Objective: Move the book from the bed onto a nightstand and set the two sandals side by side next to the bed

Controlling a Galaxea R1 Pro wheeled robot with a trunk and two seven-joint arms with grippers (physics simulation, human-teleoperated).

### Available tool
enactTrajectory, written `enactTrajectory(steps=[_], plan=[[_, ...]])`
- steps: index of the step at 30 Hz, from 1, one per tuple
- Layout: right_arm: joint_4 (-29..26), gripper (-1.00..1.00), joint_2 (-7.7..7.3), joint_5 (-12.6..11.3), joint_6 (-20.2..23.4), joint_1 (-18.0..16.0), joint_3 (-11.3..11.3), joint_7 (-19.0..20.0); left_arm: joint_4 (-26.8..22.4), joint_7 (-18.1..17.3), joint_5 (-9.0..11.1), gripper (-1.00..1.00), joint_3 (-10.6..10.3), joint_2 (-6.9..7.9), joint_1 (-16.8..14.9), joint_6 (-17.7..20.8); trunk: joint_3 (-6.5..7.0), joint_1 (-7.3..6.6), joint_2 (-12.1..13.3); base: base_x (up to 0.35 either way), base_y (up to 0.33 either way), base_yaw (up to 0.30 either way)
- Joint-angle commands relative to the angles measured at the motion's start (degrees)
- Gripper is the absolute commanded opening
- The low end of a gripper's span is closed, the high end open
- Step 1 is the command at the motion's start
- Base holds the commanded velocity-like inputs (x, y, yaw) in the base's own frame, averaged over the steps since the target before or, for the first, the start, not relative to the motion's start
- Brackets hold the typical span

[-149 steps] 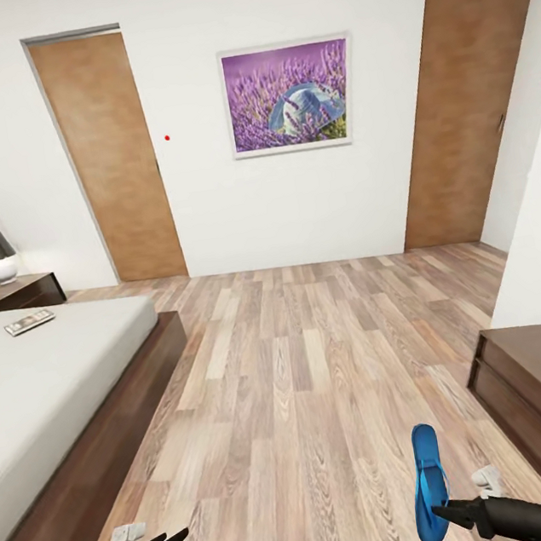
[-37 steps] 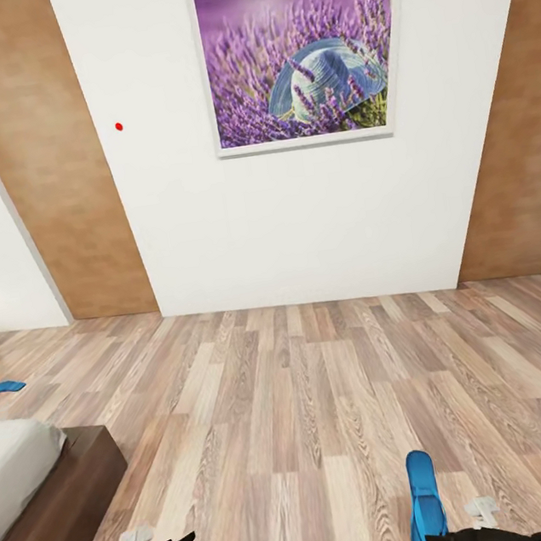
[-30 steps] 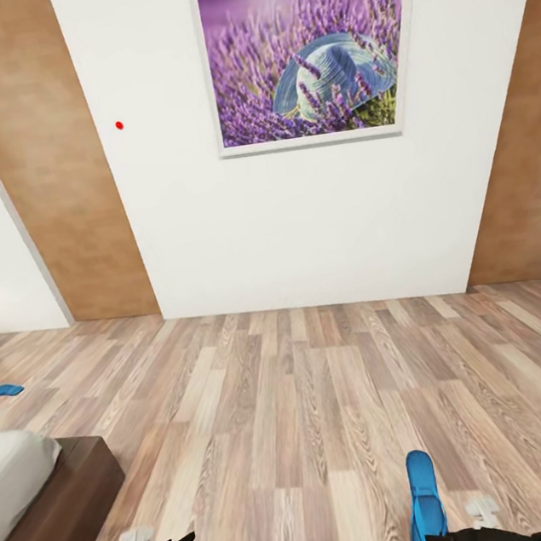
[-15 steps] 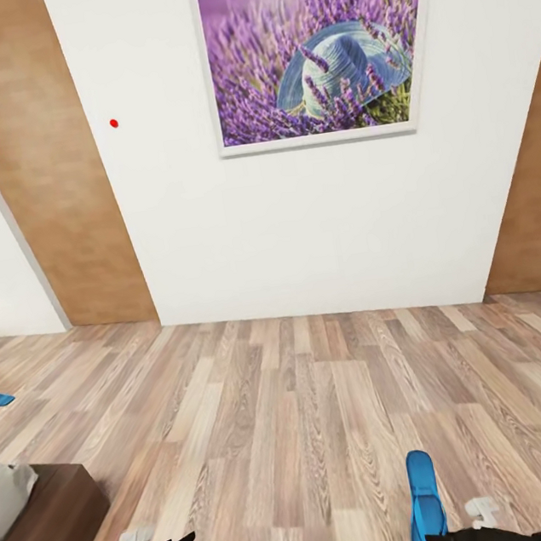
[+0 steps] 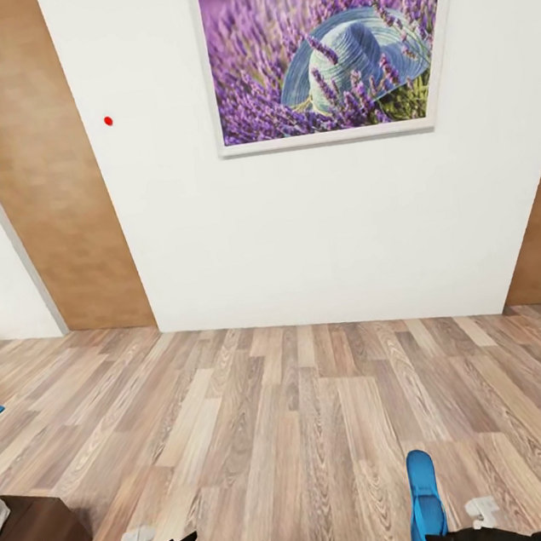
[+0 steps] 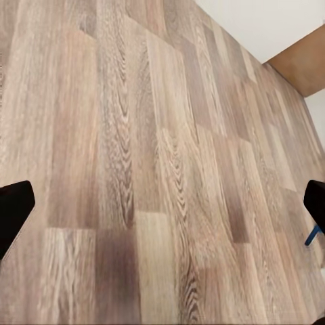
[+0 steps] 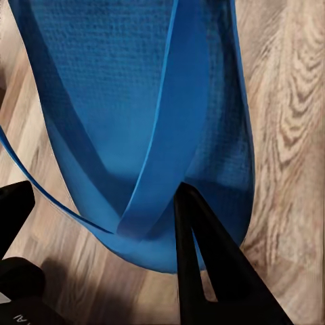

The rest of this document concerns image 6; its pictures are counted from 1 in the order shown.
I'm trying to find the sandal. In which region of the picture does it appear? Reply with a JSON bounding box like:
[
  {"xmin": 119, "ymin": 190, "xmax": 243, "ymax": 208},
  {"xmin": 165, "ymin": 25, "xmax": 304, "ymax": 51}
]
[{"xmin": 305, "ymin": 224, "xmax": 323, "ymax": 246}]

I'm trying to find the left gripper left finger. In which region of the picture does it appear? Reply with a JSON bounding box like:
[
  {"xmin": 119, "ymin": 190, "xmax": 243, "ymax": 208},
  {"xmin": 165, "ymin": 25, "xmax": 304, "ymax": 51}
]
[{"xmin": 0, "ymin": 180, "xmax": 35, "ymax": 262}]

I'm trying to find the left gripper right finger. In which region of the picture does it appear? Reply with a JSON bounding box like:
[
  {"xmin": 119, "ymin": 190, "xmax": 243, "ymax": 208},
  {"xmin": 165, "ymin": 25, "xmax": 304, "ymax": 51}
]
[{"xmin": 303, "ymin": 179, "xmax": 325, "ymax": 235}]

